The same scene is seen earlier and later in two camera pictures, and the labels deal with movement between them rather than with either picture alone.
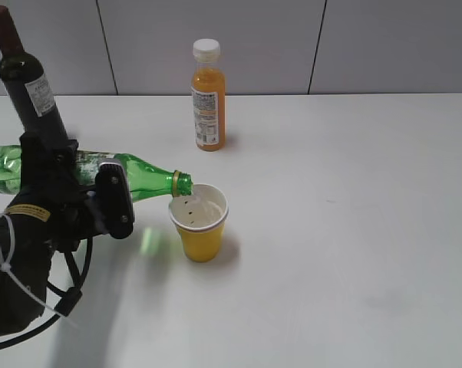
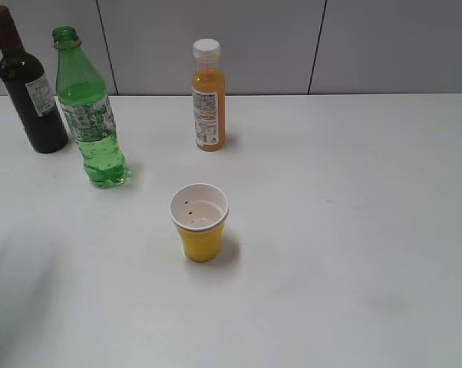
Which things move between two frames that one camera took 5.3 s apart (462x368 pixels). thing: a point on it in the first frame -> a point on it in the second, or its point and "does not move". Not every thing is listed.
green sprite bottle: [3, 173] -> [84, 103]
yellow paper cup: [199, 218] does not move
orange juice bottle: [208, 89] does not move
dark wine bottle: [24, 79] does not move
